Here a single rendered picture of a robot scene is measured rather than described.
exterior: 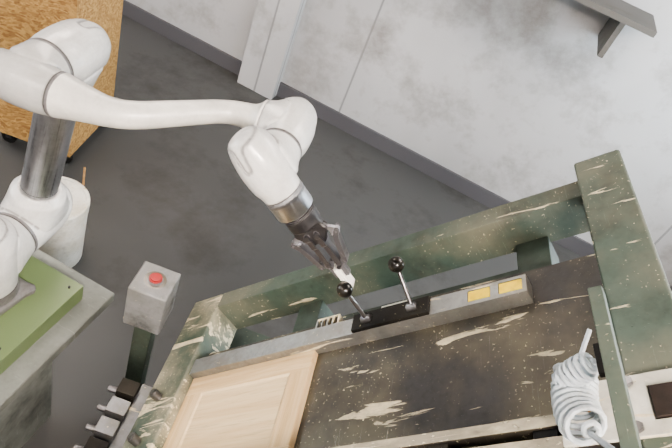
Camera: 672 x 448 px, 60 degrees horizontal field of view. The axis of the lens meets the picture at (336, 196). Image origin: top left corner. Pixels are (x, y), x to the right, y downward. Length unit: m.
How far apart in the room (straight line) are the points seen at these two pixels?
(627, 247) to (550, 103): 2.94
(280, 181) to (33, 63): 0.57
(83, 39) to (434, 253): 0.99
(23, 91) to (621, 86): 3.41
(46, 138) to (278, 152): 0.70
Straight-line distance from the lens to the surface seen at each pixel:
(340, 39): 4.25
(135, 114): 1.30
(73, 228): 2.86
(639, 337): 1.06
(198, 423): 1.61
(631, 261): 1.17
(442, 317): 1.34
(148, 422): 1.71
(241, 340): 1.97
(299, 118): 1.29
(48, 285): 2.00
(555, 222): 1.47
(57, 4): 3.07
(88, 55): 1.49
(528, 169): 4.31
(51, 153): 1.70
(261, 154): 1.16
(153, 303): 1.86
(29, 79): 1.37
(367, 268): 1.60
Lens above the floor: 2.39
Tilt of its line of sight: 38 degrees down
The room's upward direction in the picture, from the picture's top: 24 degrees clockwise
